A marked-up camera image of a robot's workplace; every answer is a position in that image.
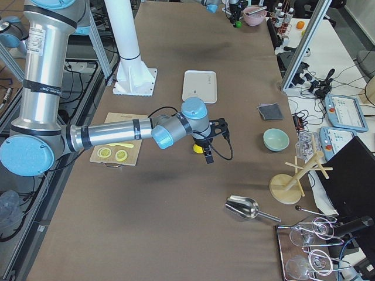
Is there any yellow lemon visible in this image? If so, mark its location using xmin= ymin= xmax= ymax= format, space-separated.
xmin=193 ymin=144 xmax=204 ymax=154

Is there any lemon slice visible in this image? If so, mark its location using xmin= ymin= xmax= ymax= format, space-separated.
xmin=97 ymin=147 xmax=112 ymax=159
xmin=115 ymin=149 xmax=128 ymax=162

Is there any lemon slice lower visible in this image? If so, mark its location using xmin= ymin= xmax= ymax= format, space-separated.
xmin=97 ymin=147 xmax=112 ymax=159

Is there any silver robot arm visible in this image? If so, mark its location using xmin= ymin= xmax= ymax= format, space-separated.
xmin=1 ymin=1 xmax=228 ymax=176
xmin=197 ymin=0 xmax=248 ymax=28

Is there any bamboo cutting board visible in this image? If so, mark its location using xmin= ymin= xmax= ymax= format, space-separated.
xmin=90 ymin=112 xmax=147 ymax=167

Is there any yellow plastic knife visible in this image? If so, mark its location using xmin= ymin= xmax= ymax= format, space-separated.
xmin=107 ymin=142 xmax=134 ymax=148

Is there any blue teach pendant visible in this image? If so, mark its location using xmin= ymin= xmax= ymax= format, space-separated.
xmin=319 ymin=127 xmax=357 ymax=154
xmin=325 ymin=94 xmax=369 ymax=132

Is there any light green bowl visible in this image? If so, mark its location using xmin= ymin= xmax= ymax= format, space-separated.
xmin=262 ymin=128 xmax=289 ymax=152

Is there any black monitor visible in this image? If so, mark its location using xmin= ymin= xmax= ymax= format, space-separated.
xmin=318 ymin=136 xmax=374 ymax=218

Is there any grey folded cloth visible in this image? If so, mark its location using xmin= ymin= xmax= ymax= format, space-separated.
xmin=257 ymin=103 xmax=284 ymax=121

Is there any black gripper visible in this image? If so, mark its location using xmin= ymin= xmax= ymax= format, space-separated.
xmin=229 ymin=0 xmax=248 ymax=23
xmin=194 ymin=118 xmax=229 ymax=164

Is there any aluminium frame post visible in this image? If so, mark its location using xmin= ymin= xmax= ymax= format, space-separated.
xmin=280 ymin=0 xmax=332 ymax=92

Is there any silver metal scoop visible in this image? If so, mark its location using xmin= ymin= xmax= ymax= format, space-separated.
xmin=225 ymin=195 xmax=281 ymax=222

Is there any white rabbit print tray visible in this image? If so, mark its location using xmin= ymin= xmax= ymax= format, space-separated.
xmin=182 ymin=70 xmax=217 ymax=104

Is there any pink ice bucket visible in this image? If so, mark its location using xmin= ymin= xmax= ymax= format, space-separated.
xmin=243 ymin=6 xmax=267 ymax=26

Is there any blue teach pendant near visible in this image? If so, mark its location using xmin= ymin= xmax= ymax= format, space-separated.
xmin=319 ymin=127 xmax=357 ymax=154

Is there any copper wire bottle rack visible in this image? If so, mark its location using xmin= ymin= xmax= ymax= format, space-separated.
xmin=267 ymin=1 xmax=295 ymax=39

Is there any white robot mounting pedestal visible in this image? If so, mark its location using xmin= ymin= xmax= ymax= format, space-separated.
xmin=105 ymin=1 xmax=157 ymax=97

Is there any blue teach pendant far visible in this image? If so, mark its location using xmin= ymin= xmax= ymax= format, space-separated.
xmin=325 ymin=94 xmax=369 ymax=132

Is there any lemon slice upper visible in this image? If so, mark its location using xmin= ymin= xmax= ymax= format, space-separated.
xmin=115 ymin=149 xmax=128 ymax=162

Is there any wooden cup tree stand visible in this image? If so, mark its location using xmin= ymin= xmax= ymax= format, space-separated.
xmin=269 ymin=136 xmax=333 ymax=204

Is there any wine glass rack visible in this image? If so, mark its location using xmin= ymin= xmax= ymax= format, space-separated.
xmin=275 ymin=215 xmax=351 ymax=280

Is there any green lime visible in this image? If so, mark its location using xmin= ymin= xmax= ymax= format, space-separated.
xmin=234 ymin=21 xmax=242 ymax=28

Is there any orange fruit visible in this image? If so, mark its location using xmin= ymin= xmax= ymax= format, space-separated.
xmin=296 ymin=20 xmax=305 ymax=30

